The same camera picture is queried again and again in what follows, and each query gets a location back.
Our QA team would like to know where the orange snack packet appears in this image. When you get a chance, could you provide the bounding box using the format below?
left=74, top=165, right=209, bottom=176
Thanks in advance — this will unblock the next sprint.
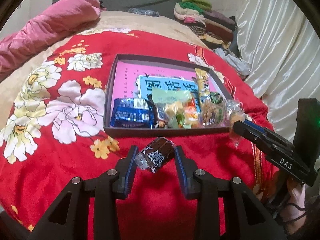
left=183, top=98, right=200, bottom=128

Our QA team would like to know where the blue cookie packet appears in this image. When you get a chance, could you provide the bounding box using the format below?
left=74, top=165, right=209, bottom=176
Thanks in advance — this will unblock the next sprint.
left=110, top=98, right=155, bottom=129

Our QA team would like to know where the pink quilt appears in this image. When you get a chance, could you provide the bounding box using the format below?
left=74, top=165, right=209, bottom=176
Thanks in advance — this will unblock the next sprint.
left=1, top=0, right=101, bottom=81

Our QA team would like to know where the white satin curtain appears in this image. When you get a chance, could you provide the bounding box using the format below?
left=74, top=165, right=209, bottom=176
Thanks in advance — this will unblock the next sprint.
left=237, top=0, right=319, bottom=141

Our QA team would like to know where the person right hand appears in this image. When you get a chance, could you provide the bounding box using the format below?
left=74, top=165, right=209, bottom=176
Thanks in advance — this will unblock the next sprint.
left=280, top=178, right=306, bottom=234

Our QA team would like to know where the folded clothes stack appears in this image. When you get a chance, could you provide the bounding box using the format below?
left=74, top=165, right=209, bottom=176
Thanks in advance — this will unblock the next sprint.
left=173, top=0, right=237, bottom=48

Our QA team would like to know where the green foil candy packet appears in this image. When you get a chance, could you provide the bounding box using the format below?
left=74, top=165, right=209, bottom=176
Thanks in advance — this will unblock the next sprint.
left=210, top=92, right=223, bottom=105

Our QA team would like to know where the dark patterned cloth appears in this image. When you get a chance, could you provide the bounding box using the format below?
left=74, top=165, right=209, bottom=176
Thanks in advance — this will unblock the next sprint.
left=127, top=8, right=160, bottom=17

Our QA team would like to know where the clear nut pastry packet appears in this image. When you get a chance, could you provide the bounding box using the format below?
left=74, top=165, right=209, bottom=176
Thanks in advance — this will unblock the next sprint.
left=201, top=100, right=225, bottom=127

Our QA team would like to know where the grey clothes pile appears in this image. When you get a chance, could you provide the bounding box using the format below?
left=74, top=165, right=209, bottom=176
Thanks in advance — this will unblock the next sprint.
left=213, top=48, right=251, bottom=80

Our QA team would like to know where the pink blue book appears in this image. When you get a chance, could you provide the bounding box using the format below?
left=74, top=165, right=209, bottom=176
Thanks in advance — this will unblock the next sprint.
left=111, top=59, right=216, bottom=106

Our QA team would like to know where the yellow cartoon snack stick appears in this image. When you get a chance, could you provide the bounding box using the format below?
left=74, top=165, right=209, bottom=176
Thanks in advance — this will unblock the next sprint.
left=195, top=68, right=210, bottom=103

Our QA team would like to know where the green clear pastry packet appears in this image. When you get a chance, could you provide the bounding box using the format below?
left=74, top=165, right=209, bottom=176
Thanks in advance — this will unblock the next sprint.
left=151, top=88, right=193, bottom=129

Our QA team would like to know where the dark candy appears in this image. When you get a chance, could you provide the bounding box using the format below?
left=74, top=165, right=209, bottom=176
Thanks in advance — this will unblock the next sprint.
left=135, top=137, right=176, bottom=173

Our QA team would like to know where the dark shallow box tray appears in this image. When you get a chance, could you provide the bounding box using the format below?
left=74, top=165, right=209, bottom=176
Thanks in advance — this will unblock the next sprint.
left=104, top=54, right=232, bottom=138

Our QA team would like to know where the Snickers bar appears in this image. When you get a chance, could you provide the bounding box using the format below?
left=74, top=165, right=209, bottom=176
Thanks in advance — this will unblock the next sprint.
left=148, top=94, right=168, bottom=128

